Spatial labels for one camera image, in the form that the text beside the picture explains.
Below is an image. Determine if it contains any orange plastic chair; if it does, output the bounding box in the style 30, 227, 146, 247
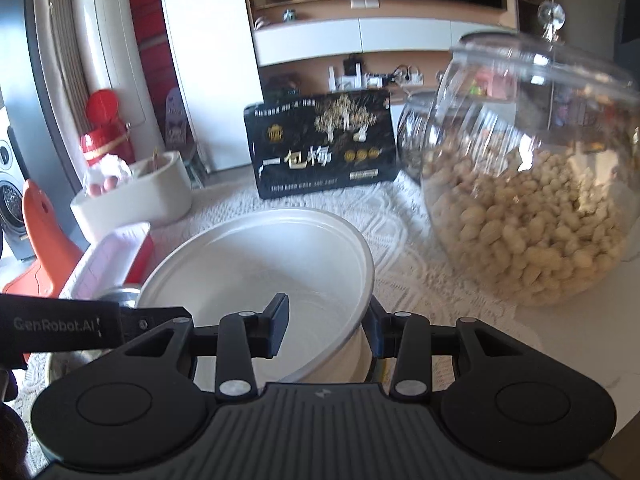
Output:
2, 179, 83, 296

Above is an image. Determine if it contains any white power strip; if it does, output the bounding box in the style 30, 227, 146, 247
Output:
392, 66, 425, 86

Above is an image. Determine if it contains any black printed gift box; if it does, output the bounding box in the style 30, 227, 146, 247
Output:
243, 91, 399, 200

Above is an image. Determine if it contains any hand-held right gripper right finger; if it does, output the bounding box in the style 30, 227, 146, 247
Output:
362, 300, 531, 402

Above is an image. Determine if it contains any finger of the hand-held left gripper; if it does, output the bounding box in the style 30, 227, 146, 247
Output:
120, 306, 187, 343

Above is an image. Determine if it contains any stainless steel bowl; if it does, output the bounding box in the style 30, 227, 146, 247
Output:
102, 284, 145, 311

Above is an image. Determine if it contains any white lace tablecloth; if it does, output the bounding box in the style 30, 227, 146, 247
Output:
20, 175, 536, 406

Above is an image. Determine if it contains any white paper bowl orange label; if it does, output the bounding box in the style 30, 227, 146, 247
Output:
135, 207, 376, 386

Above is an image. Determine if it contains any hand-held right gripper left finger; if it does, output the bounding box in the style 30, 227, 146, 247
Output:
117, 294, 291, 404

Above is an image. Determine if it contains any white router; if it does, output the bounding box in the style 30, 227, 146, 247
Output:
327, 55, 366, 90

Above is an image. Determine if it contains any white floor air conditioner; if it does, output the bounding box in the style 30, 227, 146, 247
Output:
32, 0, 168, 176

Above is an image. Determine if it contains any red and white rectangular tray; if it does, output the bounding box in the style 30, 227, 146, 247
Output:
62, 221, 153, 301

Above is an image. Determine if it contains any grey washing machine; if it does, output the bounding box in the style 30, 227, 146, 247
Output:
0, 105, 31, 261

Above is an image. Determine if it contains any glass jar of seeds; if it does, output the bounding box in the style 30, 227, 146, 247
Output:
397, 91, 446, 183

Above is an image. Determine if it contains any red thermos bottle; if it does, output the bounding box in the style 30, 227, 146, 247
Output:
80, 89, 132, 168

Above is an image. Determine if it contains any glass jar of peanuts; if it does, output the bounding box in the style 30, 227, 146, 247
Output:
420, 2, 640, 307

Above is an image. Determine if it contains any beige tissue box holder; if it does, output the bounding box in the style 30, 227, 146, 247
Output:
70, 150, 193, 231

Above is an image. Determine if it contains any pale purple decorated board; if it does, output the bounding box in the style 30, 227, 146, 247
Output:
165, 87, 189, 147

